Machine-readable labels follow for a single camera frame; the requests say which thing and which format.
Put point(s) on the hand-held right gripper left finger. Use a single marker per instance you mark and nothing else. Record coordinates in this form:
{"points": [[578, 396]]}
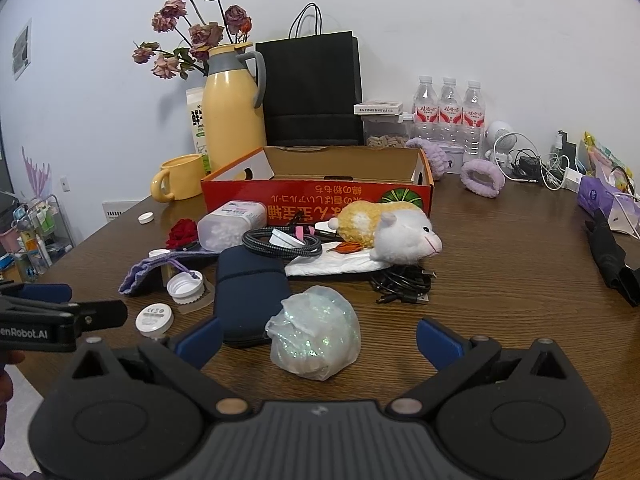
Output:
{"points": [[200, 341]]}

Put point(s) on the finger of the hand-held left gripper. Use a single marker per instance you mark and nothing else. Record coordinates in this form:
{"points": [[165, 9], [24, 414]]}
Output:
{"points": [[45, 294], [102, 314]]}

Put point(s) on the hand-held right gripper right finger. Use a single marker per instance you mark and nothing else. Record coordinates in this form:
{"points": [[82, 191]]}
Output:
{"points": [[440, 341]]}

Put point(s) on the white round disc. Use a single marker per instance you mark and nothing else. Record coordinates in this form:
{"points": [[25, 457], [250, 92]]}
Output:
{"points": [[155, 319]]}

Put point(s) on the white ridged jar lid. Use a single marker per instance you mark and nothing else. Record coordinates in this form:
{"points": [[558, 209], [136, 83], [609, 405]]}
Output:
{"points": [[185, 287]]}

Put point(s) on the purple knitted pouch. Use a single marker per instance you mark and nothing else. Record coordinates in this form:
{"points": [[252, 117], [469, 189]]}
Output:
{"points": [[145, 272]]}

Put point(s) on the navy glasses case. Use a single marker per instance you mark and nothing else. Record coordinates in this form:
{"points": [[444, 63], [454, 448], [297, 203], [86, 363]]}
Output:
{"points": [[250, 295]]}

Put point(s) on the small white bottle cap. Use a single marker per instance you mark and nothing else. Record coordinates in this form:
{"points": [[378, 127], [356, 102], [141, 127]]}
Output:
{"points": [[159, 254], [146, 218]]}

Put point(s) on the glittery clear plastic bag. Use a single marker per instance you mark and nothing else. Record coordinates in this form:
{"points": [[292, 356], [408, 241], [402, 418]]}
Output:
{"points": [[315, 330]]}

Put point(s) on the plush hamster toy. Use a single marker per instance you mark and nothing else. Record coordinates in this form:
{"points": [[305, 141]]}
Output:
{"points": [[400, 232]]}

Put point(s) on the white tissue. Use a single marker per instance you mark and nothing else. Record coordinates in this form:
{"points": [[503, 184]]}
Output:
{"points": [[330, 265]]}

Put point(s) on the pink clip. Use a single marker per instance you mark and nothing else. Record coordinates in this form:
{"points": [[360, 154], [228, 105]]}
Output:
{"points": [[299, 232]]}

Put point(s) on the red cardboard box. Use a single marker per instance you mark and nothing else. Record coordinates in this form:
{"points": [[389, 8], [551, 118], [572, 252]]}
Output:
{"points": [[310, 195]]}

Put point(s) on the person's left hand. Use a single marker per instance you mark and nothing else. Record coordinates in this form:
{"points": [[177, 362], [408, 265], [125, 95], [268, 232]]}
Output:
{"points": [[12, 357]]}

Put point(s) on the storage cart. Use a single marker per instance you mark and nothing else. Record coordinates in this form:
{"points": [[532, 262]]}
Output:
{"points": [[30, 240]]}

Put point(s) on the red artificial rose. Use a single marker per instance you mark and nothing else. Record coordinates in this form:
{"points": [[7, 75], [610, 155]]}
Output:
{"points": [[181, 232]]}

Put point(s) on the orange dried flower bud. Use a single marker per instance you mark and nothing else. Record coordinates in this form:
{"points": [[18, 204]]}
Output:
{"points": [[348, 247]]}

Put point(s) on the yellow mug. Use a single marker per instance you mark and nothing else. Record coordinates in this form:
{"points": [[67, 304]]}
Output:
{"points": [[182, 180]]}

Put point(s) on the purple fluffy headband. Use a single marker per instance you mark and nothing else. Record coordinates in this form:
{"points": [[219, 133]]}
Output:
{"points": [[435, 152], [480, 165]]}

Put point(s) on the small white tin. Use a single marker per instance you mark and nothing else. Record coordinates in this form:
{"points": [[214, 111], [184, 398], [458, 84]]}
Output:
{"points": [[455, 157]]}

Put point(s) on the white power adapter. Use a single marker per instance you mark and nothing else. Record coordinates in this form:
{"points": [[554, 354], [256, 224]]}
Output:
{"points": [[572, 179]]}

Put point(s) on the clear food container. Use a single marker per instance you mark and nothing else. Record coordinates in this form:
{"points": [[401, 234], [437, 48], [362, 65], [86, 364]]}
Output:
{"points": [[385, 137]]}

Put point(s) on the purple tissue packet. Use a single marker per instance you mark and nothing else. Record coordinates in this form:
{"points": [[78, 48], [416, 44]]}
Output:
{"points": [[595, 195]]}

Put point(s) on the white milk carton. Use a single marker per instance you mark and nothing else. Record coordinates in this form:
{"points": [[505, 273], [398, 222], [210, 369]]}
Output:
{"points": [[196, 120]]}

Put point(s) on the white desk fan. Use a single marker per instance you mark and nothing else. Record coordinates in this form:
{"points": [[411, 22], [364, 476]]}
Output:
{"points": [[497, 132]]}

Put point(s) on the yellow thermos jug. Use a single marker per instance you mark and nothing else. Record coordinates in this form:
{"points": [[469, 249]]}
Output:
{"points": [[232, 110]]}

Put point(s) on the small black bottle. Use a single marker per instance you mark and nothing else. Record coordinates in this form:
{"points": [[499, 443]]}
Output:
{"points": [[561, 140]]}

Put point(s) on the white flat box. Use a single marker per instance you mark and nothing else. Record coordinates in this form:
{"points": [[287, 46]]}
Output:
{"points": [[377, 108]]}

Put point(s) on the colourful snack packet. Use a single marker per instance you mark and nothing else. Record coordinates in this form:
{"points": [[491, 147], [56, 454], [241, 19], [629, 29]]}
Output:
{"points": [[602, 157]]}

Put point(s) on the black paper bag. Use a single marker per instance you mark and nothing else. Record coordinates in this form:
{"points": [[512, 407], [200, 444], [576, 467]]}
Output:
{"points": [[310, 90]]}

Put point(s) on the dried rose bouquet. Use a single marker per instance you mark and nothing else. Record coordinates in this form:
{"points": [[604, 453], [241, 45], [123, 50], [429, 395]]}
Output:
{"points": [[205, 34]]}

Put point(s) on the white wall socket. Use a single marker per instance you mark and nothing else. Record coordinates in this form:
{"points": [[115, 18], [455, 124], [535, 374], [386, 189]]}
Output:
{"points": [[64, 183]]}

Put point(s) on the purple wall decoration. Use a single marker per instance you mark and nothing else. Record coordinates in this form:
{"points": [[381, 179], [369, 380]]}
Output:
{"points": [[36, 172]]}

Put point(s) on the wall poster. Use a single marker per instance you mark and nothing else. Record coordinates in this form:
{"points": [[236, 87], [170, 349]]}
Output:
{"points": [[21, 50]]}

